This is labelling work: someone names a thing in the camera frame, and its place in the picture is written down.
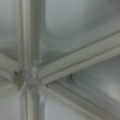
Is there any white divided round tray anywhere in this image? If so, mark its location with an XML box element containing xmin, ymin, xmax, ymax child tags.
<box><xmin>0</xmin><ymin>0</ymin><xmax>120</xmax><ymax>120</ymax></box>

